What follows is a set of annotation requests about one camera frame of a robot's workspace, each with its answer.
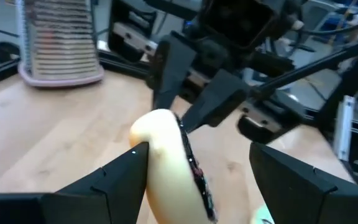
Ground metal box grater pink handle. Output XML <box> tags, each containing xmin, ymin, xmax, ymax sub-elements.
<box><xmin>16</xmin><ymin>0</ymin><xmax>105</xmax><ymax>88</ymax></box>

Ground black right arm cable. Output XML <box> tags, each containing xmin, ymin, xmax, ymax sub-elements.
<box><xmin>300</xmin><ymin>15</ymin><xmax>358</xmax><ymax>37</ymax></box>

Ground black diagonal frame brace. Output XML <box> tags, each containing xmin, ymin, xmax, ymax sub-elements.
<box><xmin>250</xmin><ymin>39</ymin><xmax>358</xmax><ymax>97</ymax></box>

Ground chocolate frosted toy doughnut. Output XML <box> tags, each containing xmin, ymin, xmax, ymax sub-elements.
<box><xmin>129</xmin><ymin>108</ymin><xmax>219</xmax><ymax>224</ymax></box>

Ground silver aluminium bracket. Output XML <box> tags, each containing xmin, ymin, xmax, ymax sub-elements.
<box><xmin>334</xmin><ymin>95</ymin><xmax>356</xmax><ymax>162</ymax></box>

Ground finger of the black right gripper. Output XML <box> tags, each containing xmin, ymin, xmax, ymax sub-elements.
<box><xmin>181</xmin><ymin>68</ymin><xmax>250</xmax><ymax>134</ymax></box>
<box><xmin>152</xmin><ymin>33</ymin><xmax>198</xmax><ymax>111</ymax></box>

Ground mint frosted toy doughnut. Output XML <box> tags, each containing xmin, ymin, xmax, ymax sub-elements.
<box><xmin>249</xmin><ymin>204</ymin><xmax>275</xmax><ymax>224</ymax></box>

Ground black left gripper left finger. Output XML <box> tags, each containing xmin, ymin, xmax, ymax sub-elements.
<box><xmin>0</xmin><ymin>141</ymin><xmax>150</xmax><ymax>224</ymax></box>

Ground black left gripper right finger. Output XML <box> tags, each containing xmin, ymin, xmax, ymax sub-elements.
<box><xmin>249</xmin><ymin>142</ymin><xmax>358</xmax><ymax>224</ymax></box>

